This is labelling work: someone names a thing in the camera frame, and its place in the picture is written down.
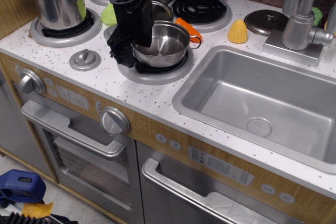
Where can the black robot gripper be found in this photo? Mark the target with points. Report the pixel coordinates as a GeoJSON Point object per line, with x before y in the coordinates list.
{"type": "Point", "coordinates": [134, 24]}

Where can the small steel pan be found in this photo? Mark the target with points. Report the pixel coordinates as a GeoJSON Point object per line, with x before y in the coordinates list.
{"type": "Point", "coordinates": [169, 43]}

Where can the front right stove burner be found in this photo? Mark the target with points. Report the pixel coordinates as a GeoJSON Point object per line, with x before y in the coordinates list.
{"type": "Point", "coordinates": [160, 78]}

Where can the front left stove burner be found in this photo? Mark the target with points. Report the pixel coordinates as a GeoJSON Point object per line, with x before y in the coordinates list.
{"type": "Point", "coordinates": [79, 34]}

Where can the grey countertop stove knob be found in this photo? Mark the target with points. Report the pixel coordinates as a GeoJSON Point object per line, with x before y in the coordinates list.
{"type": "Point", "coordinates": [85, 60]}

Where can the back right stove burner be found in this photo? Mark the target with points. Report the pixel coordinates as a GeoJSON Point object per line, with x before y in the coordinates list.
{"type": "Point", "coordinates": [206, 16]}

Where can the green toy lettuce leaf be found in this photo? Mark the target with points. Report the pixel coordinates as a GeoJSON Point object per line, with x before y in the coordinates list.
{"type": "Point", "coordinates": [108, 16]}

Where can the orange toy carrot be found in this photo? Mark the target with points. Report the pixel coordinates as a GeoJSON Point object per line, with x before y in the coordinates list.
{"type": "Point", "coordinates": [191, 30]}

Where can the right silver oven knob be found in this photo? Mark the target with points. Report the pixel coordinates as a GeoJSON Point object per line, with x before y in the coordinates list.
{"type": "Point", "coordinates": [113, 121]}

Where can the silver oven knob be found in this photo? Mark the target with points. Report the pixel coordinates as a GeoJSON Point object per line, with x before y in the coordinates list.
{"type": "Point", "coordinates": [113, 121]}
{"type": "Point", "coordinates": [30, 82]}

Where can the oven clock display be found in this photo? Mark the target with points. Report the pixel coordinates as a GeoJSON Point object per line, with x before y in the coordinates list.
{"type": "Point", "coordinates": [73, 97]}

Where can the yellow toy corn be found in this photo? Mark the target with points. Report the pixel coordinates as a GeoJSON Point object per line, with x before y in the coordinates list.
{"type": "Point", "coordinates": [238, 33]}

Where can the left silver oven knob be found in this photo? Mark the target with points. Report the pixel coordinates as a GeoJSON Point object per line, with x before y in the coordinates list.
{"type": "Point", "coordinates": [30, 82]}

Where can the steel pot lid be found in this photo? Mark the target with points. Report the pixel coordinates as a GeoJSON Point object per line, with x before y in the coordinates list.
{"type": "Point", "coordinates": [263, 22]}

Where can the grey toy sink basin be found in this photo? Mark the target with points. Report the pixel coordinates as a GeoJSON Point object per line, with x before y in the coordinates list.
{"type": "Point", "coordinates": [281, 107]}

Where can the silver toy faucet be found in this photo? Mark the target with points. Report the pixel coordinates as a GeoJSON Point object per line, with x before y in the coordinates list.
{"type": "Point", "coordinates": [301, 41]}

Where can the dishwasher control panel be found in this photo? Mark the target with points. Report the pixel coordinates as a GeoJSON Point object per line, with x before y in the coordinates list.
{"type": "Point", "coordinates": [220, 166]}

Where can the blue clamp tool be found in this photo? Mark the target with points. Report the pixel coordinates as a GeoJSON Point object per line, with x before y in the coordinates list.
{"type": "Point", "coordinates": [18, 186]}

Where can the green toy vegetable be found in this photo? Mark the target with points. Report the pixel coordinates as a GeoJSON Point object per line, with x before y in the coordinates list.
{"type": "Point", "coordinates": [317, 16]}

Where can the yellow tape piece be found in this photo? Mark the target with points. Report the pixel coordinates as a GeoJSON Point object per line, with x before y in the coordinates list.
{"type": "Point", "coordinates": [37, 210]}

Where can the oven door with handle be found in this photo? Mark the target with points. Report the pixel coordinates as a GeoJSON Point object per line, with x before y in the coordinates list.
{"type": "Point", "coordinates": [101, 168]}

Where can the dishwasher door with handle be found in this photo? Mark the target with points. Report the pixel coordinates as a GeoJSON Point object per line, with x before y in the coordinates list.
{"type": "Point", "coordinates": [172, 192]}

